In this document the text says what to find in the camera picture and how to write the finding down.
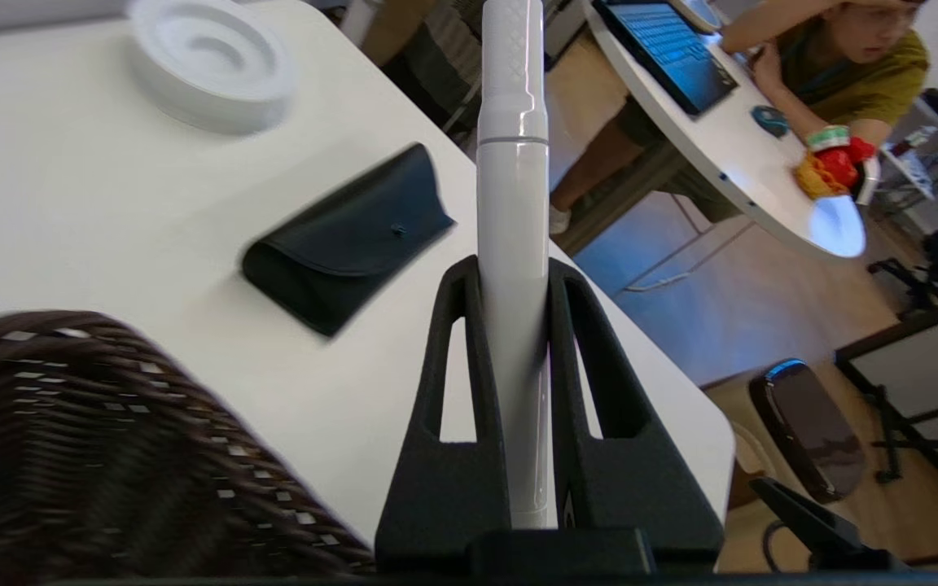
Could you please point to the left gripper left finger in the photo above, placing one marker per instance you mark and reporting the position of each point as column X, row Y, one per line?
column 436, row 488

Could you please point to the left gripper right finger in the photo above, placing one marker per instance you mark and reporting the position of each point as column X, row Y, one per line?
column 632, row 488

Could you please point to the white marker with black caps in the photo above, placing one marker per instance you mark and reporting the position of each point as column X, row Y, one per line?
column 514, row 244

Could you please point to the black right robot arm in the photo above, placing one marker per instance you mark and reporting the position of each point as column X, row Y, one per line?
column 827, row 533

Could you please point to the black glasses case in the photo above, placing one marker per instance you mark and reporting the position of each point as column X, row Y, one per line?
column 347, row 236

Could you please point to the dark brown wicker basket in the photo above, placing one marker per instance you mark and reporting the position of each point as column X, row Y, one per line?
column 111, row 456

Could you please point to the white side table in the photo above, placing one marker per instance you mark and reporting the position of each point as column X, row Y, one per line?
column 729, row 163

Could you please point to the orange red object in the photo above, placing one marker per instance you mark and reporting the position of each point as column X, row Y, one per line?
column 823, row 171

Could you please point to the small teal object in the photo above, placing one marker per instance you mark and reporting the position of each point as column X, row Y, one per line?
column 770, row 120

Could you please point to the grey mesh chair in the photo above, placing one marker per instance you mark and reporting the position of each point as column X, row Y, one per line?
column 436, row 77

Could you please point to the open laptop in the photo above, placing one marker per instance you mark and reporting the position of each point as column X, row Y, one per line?
column 668, row 49

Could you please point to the brown cardboard box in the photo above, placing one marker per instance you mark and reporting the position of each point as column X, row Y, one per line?
column 392, row 28

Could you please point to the person in olive shirt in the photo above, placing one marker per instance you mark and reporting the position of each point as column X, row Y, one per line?
column 843, row 65

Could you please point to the white round tape holder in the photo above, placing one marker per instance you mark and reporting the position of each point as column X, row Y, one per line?
column 208, row 65

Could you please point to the black metal frame stand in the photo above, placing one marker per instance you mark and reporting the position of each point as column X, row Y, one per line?
column 925, row 334

